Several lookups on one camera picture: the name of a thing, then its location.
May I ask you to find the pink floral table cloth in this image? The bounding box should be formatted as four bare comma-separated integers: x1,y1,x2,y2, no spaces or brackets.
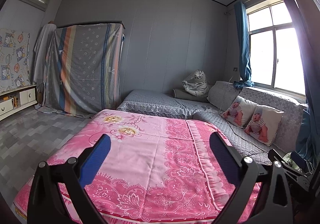
12,108,262,224

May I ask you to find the blue curtain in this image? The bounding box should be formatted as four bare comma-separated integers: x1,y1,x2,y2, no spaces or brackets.
284,0,319,165
233,1,254,89

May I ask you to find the grey hanging garment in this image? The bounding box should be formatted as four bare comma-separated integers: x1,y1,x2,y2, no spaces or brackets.
33,21,56,88

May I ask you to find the right baby print pillow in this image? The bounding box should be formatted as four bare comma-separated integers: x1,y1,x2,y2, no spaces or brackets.
245,105,284,147

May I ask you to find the baby print pillow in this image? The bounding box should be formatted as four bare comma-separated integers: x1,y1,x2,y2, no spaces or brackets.
245,105,284,147
221,95,258,128

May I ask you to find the grey quilted sofa bed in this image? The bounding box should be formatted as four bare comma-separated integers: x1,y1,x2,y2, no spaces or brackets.
118,87,308,164

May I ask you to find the green cloth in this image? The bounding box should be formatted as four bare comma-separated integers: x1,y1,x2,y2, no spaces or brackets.
283,152,301,171

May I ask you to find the window with metal frame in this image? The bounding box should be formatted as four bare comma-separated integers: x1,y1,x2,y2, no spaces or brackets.
246,0,305,99

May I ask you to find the white tiger plush in bag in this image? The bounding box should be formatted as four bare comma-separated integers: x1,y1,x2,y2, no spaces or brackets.
182,69,210,97

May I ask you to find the grey back cushion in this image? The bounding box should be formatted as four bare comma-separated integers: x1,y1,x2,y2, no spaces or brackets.
207,81,241,111

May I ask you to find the blue left curtain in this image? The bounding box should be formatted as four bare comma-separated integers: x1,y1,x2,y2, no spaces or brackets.
233,1,254,89

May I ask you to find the striped sheet covered wardrobe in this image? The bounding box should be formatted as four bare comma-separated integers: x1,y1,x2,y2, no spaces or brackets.
40,22,124,118

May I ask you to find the white low cabinet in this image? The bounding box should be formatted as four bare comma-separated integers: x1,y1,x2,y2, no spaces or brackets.
0,85,37,121

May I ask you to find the cartoon print wall cloth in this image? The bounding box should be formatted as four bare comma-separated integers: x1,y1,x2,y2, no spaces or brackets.
0,29,30,92

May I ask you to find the left baby print pillow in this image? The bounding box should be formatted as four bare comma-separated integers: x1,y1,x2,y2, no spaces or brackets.
221,95,258,128

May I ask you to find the grey folded cushion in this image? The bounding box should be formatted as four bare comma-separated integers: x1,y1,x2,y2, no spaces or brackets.
172,88,209,102

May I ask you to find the blue right curtain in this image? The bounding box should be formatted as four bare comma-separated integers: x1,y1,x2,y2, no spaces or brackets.
284,0,319,165

